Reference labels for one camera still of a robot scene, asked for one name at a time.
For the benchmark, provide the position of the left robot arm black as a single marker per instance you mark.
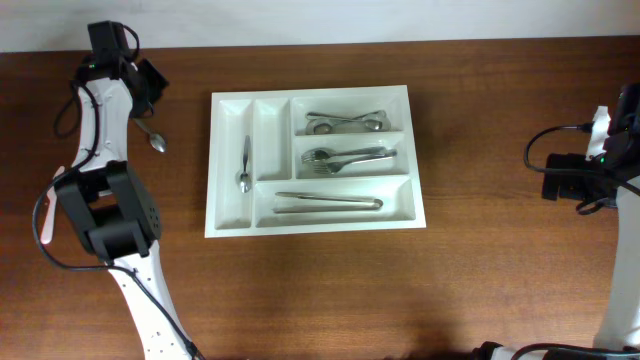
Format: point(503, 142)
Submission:
point(112, 213)

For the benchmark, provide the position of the metal fork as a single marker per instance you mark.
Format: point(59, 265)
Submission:
point(320, 154)
point(324, 167)

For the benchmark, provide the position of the white plastic knife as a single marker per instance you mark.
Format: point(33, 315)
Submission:
point(47, 231)

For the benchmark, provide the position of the white plastic cutlery tray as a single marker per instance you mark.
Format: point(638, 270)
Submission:
point(282, 126)

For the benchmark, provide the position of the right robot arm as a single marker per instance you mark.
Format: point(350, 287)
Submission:
point(606, 176)

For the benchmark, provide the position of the metal tweezers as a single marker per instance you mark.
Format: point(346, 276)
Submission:
point(317, 203)

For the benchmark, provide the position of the small metal teaspoon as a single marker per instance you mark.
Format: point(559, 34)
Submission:
point(156, 140)
point(244, 178)

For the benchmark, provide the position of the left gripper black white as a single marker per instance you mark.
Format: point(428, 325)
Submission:
point(161, 84)

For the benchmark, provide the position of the large metal spoon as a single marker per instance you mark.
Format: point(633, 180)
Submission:
point(372, 121)
point(320, 127)

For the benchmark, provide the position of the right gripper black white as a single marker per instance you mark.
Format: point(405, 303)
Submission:
point(567, 186)

